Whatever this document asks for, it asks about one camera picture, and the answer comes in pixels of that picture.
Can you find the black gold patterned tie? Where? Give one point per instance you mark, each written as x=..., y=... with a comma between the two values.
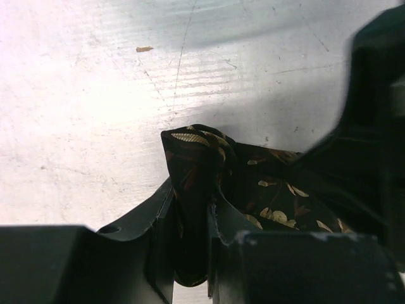
x=207, y=167

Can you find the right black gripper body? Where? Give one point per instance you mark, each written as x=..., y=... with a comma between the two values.
x=355, y=173

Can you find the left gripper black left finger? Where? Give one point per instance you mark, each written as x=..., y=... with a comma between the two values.
x=126, y=261

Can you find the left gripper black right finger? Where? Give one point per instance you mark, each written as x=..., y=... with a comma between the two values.
x=248, y=265

